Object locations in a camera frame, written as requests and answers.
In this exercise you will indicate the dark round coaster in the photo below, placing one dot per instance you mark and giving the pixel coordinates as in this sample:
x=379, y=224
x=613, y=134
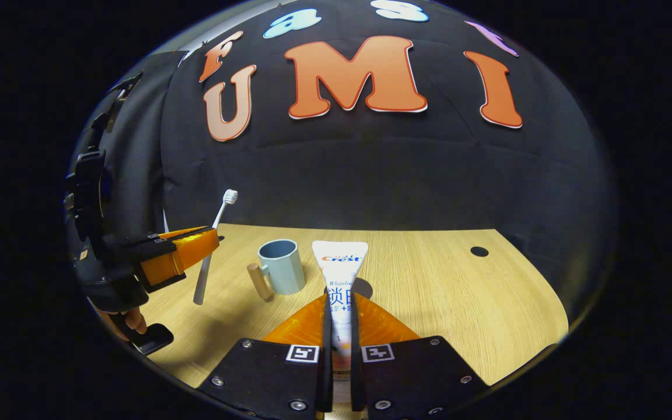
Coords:
x=364, y=289

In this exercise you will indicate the wooden desktop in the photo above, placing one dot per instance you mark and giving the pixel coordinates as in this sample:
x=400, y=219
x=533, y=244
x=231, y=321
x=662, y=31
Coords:
x=458, y=291

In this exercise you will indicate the white toothpaste tube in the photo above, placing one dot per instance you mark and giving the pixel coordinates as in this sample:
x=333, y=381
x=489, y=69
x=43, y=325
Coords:
x=339, y=274

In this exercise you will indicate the white toothbrush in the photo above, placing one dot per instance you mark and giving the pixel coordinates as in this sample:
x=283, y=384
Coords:
x=203, y=280

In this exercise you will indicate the black backdrop cloth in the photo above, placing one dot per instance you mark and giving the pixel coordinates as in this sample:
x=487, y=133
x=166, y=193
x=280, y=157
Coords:
x=400, y=175

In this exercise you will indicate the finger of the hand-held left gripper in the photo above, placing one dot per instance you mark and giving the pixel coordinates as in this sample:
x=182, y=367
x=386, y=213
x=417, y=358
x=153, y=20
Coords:
x=181, y=232
x=178, y=259

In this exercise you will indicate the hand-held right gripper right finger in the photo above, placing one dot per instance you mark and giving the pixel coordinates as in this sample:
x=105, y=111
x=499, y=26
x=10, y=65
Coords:
x=417, y=379

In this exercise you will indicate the light blue cup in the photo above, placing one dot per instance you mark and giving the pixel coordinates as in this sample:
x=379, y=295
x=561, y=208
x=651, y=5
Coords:
x=283, y=271

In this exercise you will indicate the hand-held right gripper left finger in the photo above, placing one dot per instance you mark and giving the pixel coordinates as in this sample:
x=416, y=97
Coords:
x=272, y=379

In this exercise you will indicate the dark grey cloth panel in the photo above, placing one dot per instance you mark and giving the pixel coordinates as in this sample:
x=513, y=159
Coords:
x=137, y=146

